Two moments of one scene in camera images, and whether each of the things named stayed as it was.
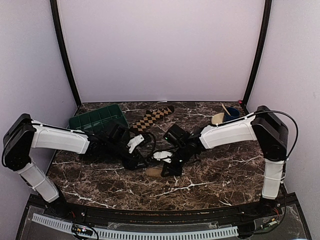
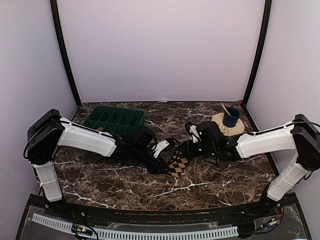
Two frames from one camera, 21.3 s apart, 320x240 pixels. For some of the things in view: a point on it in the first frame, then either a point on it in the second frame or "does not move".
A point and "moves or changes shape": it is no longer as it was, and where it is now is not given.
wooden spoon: x=226 y=109 does not move
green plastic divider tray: x=94 y=119 moves or changes shape
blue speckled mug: x=234 y=112 does not move
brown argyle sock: x=151 y=116 moves or changes shape
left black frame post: x=61 y=44 does not move
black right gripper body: x=178 y=169 to x=208 y=150
